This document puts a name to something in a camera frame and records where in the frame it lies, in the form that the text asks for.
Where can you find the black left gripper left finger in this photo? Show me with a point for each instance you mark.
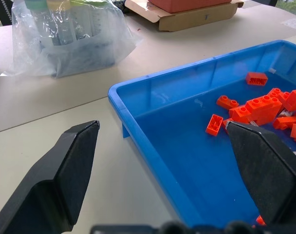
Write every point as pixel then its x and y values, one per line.
pixel 52 185

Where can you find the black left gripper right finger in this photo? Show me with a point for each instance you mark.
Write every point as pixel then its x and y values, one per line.
pixel 272 175

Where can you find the brown cardboard box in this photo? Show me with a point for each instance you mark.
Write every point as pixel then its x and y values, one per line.
pixel 199 17

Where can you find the salmon red box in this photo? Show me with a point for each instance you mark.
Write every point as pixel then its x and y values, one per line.
pixel 186 5

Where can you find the blue plastic tray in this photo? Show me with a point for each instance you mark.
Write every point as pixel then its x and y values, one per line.
pixel 186 146

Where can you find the clear plastic bag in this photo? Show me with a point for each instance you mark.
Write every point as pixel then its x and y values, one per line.
pixel 72 53

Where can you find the yellow-capped clear tube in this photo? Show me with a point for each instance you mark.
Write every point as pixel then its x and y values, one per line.
pixel 61 22

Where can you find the green-capped clear tube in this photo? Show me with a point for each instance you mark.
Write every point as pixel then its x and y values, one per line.
pixel 38 19

